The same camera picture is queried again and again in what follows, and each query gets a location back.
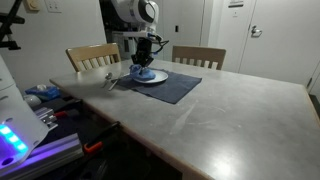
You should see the blue towel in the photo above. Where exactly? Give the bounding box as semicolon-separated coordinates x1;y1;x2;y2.
129;64;156;81

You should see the dark blue placemat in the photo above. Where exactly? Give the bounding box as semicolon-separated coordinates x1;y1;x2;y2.
118;69;202;104

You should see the silver door handle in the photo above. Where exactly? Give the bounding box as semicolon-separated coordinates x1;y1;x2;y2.
251;26;262;38

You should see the aluminium extrusion rail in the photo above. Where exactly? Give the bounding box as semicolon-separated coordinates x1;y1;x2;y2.
0;133;84;180

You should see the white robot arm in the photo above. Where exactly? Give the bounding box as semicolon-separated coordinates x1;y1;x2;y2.
111;0;162;68

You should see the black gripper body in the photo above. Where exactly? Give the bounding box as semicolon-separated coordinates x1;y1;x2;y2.
131;38;153;64

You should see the silver knife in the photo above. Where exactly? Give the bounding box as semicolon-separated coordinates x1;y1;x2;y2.
110;73;130;82

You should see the orange black clamp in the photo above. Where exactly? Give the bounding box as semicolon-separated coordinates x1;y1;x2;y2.
83;121;121;154

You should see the white kitchen appliance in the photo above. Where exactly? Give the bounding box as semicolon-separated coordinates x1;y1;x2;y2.
112;31;136;59

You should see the white round plate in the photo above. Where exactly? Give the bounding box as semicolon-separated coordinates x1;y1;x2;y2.
134;70;169;84

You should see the right wooden chair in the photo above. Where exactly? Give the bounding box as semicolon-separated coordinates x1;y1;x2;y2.
172;46;226;70

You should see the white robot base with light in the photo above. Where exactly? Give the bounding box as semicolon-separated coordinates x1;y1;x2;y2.
0;56;48;176

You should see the silver spoon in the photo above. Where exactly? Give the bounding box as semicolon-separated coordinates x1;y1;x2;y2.
101;72;113;88

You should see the blue tissue box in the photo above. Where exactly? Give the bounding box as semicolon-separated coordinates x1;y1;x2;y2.
25;84;60;101

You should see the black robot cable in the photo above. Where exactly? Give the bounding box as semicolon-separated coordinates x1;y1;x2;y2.
0;0;24;39

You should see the black camera on mount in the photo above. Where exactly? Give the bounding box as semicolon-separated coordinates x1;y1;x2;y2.
0;12;25;50

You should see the beige thermostat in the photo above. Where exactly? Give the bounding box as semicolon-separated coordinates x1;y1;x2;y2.
24;0;40;12

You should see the wooden chair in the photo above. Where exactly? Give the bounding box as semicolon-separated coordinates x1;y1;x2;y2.
65;43;121;72
172;46;226;70

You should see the left wooden chair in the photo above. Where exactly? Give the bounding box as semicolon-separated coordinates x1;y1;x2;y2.
65;43;121;72

